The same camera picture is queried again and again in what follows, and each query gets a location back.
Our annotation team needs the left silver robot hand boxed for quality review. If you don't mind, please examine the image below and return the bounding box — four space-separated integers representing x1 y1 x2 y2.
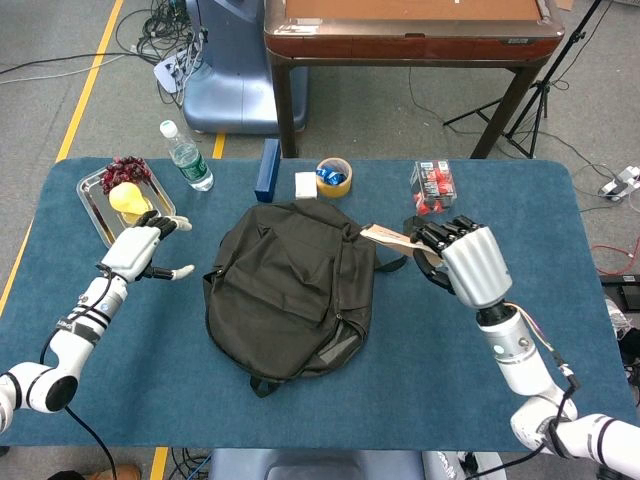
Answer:
99 210 196 284

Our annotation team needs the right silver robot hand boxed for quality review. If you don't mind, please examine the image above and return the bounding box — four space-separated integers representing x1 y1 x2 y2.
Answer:
408 214 514 309

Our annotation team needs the kraft spiral notebook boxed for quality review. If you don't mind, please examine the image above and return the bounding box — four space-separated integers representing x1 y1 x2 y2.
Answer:
358 223 441 269

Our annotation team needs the black fabric backpack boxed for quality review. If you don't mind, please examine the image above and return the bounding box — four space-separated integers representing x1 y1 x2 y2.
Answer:
202 199 419 399

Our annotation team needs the yellow pear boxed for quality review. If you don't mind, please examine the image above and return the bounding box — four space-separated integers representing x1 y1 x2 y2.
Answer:
108 181 154 216

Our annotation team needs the metal serving tray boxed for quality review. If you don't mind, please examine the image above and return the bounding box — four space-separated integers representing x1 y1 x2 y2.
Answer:
75 166 177 249

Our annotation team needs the red grape bunch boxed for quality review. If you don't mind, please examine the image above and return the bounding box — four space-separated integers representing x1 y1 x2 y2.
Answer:
98 155 153 195

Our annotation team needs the clear box of red bottles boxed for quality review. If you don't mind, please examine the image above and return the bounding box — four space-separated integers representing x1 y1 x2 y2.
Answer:
409 159 458 216

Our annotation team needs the clear plastic water bottle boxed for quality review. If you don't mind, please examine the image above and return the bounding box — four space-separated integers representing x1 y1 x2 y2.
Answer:
159 120 215 193

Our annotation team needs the blue table mat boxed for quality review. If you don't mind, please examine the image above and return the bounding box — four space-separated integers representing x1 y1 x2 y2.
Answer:
0 157 632 454

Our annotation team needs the black foot pedal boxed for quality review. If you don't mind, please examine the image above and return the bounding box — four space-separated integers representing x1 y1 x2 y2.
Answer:
599 273 640 314

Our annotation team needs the blue rectangular box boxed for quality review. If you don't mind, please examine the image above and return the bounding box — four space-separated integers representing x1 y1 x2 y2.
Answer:
253 138 282 203

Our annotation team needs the yellow tape roll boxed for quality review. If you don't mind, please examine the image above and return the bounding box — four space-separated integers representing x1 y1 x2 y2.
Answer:
315 157 354 199

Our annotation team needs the white power strip with plugs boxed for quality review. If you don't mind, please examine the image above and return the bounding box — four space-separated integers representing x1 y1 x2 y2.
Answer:
152 54 194 94
598 167 640 201

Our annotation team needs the blue snack wrapper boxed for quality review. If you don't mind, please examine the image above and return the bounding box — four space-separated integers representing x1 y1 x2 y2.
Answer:
315 163 347 184

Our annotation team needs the small white box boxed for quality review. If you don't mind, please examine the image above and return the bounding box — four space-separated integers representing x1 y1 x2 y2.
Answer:
293 171 320 202

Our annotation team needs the black tripod stand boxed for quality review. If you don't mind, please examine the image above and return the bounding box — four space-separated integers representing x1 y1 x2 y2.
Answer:
442 0 606 160

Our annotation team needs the brown shoe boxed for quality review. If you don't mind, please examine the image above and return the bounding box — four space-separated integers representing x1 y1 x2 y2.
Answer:
82 463 143 480

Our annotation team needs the brown mahjong table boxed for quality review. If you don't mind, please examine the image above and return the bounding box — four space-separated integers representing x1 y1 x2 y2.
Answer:
263 0 566 160

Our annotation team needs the grey robot body base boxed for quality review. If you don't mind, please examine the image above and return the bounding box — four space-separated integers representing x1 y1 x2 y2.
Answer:
207 448 506 480

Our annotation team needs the red floor cable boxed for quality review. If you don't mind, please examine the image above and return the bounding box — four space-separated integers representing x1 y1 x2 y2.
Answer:
592 244 640 274

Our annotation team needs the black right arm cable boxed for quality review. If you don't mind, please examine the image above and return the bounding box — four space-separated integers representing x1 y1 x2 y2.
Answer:
509 299 581 480

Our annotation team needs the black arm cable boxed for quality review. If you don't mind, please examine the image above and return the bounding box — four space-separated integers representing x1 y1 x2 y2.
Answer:
509 299 581 480
38 264 119 480

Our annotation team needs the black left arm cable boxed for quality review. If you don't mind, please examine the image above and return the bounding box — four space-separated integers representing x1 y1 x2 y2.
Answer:
38 264 119 480

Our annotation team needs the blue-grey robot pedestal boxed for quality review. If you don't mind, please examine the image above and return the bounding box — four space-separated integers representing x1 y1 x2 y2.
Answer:
182 0 310 135

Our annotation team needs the black floor cable bundle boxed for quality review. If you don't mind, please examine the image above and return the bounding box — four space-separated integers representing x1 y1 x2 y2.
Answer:
115 0 206 109

